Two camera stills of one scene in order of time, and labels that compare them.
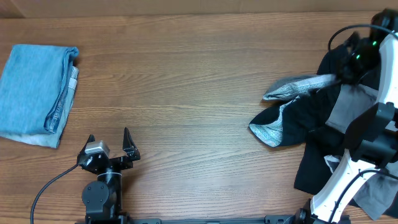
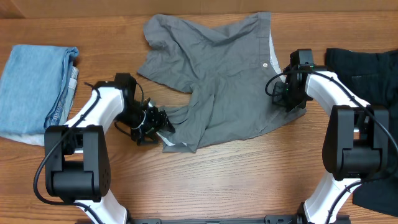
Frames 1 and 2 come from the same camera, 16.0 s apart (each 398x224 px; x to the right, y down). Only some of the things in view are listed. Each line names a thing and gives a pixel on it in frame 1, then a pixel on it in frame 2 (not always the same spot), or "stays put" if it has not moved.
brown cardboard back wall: (27, 9) stays put
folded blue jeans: (33, 88) stays put
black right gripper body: (344, 72) → (280, 96)
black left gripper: (127, 144) → (157, 119)
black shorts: (300, 118) → (372, 78)
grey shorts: (380, 197) → (228, 70)
